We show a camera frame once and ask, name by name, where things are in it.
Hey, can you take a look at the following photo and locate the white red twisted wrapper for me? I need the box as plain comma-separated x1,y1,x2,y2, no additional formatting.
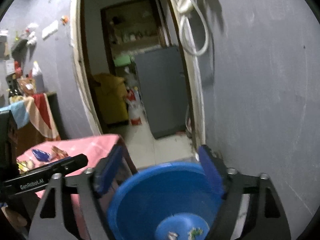
168,232,178,240

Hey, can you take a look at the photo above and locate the person's left hand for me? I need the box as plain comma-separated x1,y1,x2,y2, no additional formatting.
1,206,28,239

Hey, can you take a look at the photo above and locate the yellow snack wrapper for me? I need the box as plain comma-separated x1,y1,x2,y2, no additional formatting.
17,160,35,174

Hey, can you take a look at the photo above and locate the blue snack wrapper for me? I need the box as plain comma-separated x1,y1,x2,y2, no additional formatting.
31,149,53,163

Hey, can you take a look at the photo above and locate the brown wooden cabinet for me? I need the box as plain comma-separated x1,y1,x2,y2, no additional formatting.
10,92,62,160

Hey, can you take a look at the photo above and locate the pink checkered tablecloth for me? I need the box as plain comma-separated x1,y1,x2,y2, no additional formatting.
6,142,137,239

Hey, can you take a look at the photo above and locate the blue plastic basin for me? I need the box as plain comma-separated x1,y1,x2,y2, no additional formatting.
106,162,223,239

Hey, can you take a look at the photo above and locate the red torn wrapper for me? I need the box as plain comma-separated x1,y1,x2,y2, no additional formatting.
52,146,69,159

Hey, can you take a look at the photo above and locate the red cream striped cloth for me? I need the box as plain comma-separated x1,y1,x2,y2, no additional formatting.
24,93,61,141

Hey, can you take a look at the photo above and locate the light blue towel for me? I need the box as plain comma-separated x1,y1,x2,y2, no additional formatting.
1,101,30,129

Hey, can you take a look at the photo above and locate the white red sack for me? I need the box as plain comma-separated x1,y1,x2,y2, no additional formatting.
125,87,142,126

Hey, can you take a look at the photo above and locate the yellow bag in storeroom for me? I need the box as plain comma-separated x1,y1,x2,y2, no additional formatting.
93,73,129,125

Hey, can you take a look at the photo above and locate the green box on shelf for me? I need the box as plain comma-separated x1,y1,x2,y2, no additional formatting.
114,55,131,67

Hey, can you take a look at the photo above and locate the white hose loop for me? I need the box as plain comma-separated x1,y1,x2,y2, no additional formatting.
177,0,210,57

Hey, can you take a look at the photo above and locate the white wall switch plate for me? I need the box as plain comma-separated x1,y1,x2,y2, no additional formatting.
41,20,59,40

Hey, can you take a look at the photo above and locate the orange wall hook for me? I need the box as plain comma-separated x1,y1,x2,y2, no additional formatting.
61,15,69,25

